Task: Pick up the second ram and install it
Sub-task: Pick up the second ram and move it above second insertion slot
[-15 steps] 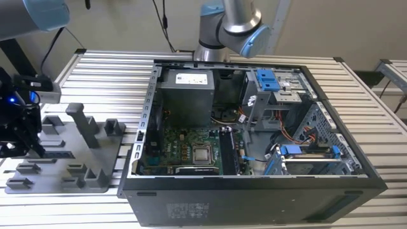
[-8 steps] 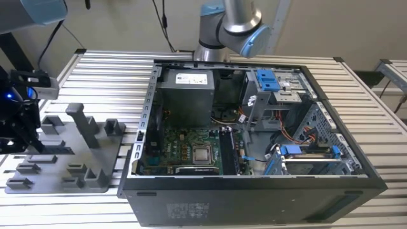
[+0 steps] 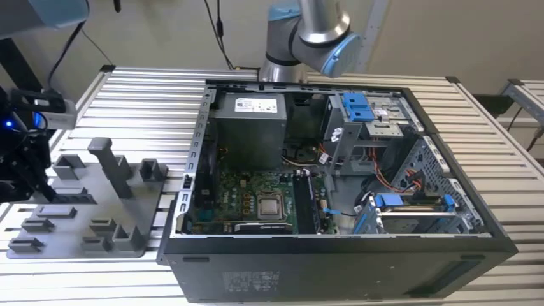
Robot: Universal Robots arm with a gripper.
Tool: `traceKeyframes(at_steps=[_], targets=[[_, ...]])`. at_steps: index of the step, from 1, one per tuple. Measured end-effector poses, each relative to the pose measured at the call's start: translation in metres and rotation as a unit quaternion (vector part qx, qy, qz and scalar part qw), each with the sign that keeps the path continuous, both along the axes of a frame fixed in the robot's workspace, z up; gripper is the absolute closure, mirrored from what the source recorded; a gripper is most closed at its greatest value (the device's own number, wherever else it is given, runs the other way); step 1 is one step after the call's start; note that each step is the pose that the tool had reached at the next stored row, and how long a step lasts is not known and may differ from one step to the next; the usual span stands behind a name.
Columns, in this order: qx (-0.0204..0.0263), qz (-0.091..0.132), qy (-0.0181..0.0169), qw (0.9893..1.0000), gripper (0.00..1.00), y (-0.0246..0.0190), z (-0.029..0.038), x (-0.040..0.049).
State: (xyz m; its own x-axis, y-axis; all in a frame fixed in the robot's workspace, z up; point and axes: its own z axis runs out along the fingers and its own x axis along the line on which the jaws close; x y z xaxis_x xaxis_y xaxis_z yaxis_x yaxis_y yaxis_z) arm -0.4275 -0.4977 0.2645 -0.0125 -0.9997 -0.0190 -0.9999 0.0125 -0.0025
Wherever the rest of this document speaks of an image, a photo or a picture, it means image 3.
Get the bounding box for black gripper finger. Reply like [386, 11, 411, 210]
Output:
[0, 177, 56, 205]

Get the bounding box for black stand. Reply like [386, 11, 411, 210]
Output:
[0, 36, 46, 93]

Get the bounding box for grey parts rack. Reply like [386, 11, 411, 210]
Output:
[6, 137, 178, 259]

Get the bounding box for green motherboard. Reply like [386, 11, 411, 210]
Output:
[187, 168, 342, 235]

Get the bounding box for grey power supply unit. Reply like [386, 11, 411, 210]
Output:
[210, 92, 290, 171]

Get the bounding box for black graphics card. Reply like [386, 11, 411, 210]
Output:
[234, 222, 295, 235]

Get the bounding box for metal CPU socket cover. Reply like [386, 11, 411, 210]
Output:
[254, 190, 287, 222]

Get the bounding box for silver-topped CPU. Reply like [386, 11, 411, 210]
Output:
[258, 196, 284, 221]

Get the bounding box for blue disk carrier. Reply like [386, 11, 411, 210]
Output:
[343, 91, 375, 122]

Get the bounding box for black open PC case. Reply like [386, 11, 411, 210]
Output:
[155, 78, 520, 303]

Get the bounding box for grey metal drive cage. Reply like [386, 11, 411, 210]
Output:
[326, 91, 422, 176]

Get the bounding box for hard disk in blue carrier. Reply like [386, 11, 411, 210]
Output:
[355, 193, 460, 235]

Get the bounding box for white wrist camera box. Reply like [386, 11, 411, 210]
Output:
[11, 89, 79, 130]

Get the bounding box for black camera cable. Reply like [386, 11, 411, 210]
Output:
[46, 21, 86, 94]

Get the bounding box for thin black wall wire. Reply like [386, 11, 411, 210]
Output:
[80, 30, 115, 67]

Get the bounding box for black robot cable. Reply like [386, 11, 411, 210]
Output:
[203, 0, 238, 70]

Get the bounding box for yellow black wire bundle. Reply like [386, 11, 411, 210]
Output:
[283, 145, 324, 166]

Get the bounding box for blue-tipped wire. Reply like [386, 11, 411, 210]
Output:
[322, 206, 363, 218]

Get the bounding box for orange wires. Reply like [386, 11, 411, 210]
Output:
[367, 145, 424, 195]

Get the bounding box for aluminium frame table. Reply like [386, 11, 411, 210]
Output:
[496, 78, 544, 128]

